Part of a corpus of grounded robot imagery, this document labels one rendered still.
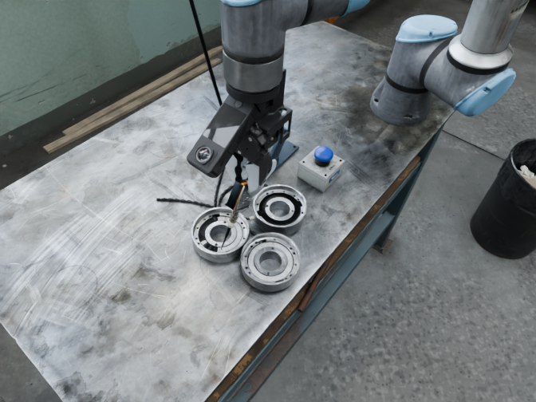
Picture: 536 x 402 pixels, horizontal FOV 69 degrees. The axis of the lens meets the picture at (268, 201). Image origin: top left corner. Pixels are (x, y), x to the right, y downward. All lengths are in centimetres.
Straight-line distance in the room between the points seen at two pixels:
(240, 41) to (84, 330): 50
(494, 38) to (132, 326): 80
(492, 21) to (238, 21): 51
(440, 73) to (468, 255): 113
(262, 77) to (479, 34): 48
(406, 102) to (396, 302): 89
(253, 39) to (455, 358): 142
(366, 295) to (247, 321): 102
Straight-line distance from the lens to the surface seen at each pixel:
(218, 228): 74
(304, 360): 150
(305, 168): 82
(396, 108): 102
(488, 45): 86
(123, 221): 81
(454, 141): 241
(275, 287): 67
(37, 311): 77
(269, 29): 46
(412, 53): 96
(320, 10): 49
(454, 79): 89
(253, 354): 92
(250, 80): 48
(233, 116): 53
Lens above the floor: 142
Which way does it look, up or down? 51 degrees down
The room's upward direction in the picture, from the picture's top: 3 degrees clockwise
